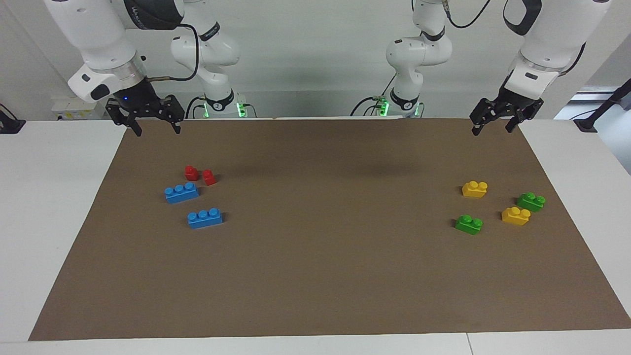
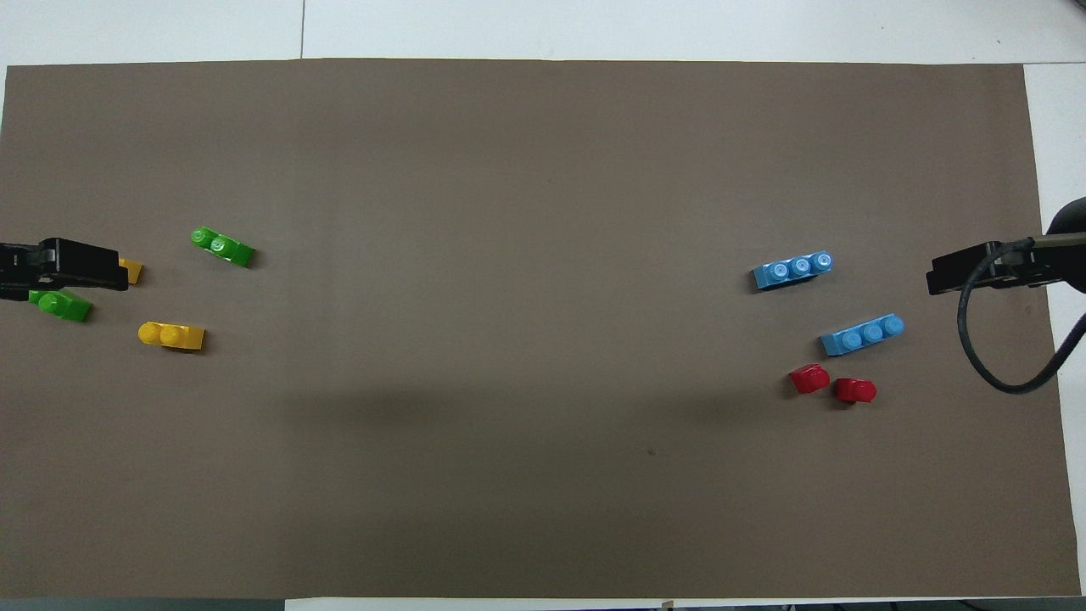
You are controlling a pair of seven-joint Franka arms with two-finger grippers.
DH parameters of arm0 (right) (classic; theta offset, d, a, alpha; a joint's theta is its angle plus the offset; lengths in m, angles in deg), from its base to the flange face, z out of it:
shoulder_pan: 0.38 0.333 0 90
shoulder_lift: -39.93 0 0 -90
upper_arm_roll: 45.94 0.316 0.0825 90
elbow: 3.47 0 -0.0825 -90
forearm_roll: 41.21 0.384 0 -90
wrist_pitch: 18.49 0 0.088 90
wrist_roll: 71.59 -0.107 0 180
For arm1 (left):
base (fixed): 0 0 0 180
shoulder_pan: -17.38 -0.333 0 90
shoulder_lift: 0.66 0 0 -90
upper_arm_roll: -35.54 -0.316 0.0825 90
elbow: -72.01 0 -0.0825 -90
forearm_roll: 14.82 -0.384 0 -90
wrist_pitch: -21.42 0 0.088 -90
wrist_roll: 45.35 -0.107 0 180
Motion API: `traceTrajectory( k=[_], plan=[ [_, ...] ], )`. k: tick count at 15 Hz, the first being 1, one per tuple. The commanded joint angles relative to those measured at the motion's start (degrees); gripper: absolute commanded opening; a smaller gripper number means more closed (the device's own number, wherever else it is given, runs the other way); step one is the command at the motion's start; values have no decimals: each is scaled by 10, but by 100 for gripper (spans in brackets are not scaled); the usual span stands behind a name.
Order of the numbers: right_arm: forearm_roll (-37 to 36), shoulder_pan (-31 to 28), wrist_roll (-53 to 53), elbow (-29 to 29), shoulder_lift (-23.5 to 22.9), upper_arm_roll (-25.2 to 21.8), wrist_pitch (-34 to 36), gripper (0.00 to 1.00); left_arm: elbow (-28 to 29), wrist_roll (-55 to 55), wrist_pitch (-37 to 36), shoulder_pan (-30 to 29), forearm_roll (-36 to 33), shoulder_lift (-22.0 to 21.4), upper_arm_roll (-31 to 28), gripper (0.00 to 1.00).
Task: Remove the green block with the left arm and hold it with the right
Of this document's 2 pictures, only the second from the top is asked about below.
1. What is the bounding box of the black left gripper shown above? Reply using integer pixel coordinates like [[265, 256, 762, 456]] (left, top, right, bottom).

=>
[[0, 238, 130, 302]]

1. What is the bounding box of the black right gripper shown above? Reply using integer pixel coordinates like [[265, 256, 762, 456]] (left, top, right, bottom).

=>
[[926, 197, 1086, 296]]

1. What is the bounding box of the green two-stud toy block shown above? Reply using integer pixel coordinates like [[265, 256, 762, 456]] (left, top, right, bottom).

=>
[[28, 289, 92, 323], [190, 226, 255, 268]]

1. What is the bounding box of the blue three-stud toy block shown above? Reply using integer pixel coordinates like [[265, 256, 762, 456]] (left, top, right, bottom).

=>
[[752, 250, 834, 294], [820, 314, 905, 357]]

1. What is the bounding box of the brown paper table mat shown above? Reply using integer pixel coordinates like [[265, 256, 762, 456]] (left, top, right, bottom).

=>
[[0, 58, 1083, 600]]

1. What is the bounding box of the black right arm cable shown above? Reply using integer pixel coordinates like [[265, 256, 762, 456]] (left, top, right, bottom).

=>
[[957, 233, 1086, 395]]

